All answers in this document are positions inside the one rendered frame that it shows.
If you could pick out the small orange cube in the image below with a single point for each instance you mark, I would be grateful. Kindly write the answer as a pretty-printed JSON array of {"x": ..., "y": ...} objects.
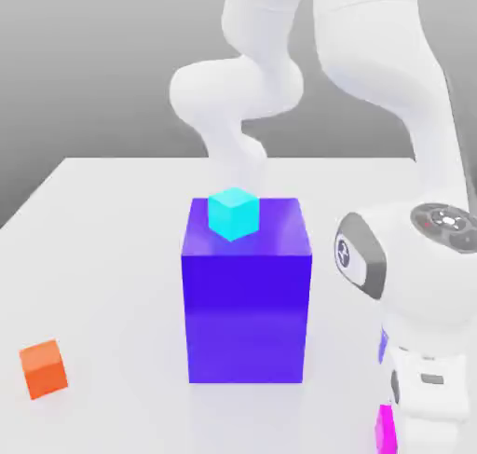
[{"x": 44, "y": 372}]

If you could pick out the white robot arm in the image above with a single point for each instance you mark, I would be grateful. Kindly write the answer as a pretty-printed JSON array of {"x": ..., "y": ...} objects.
[{"x": 376, "y": 51}]

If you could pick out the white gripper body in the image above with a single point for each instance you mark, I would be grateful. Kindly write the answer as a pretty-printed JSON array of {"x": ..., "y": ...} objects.
[{"x": 428, "y": 437}]

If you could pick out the small cyan cube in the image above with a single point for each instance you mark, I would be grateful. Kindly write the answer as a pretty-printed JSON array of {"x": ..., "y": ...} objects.
[{"x": 233, "y": 215}]

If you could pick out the small magenta cube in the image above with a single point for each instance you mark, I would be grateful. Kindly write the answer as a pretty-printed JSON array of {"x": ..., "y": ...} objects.
[{"x": 384, "y": 431}]

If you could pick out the large purple box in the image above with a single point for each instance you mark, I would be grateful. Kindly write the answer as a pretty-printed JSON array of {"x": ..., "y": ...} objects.
[{"x": 246, "y": 312}]

